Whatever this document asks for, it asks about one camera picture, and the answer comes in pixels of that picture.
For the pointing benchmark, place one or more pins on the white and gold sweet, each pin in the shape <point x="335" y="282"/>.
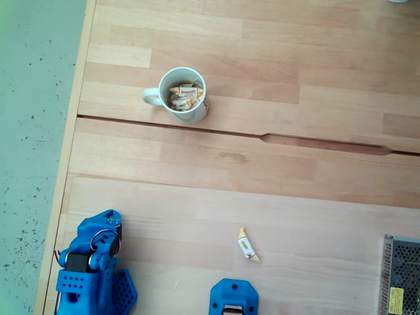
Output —
<point x="174" y="93"/>
<point x="246" y="246"/>
<point x="187" y="92"/>
<point x="182" y="104"/>

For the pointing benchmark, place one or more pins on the white printed mug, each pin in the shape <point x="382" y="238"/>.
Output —
<point x="193" y="115"/>

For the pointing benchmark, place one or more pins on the metal mesh power supply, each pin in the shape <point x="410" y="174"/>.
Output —
<point x="402" y="275"/>

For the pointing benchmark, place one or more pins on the blue post base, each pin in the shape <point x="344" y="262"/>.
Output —
<point x="234" y="292"/>

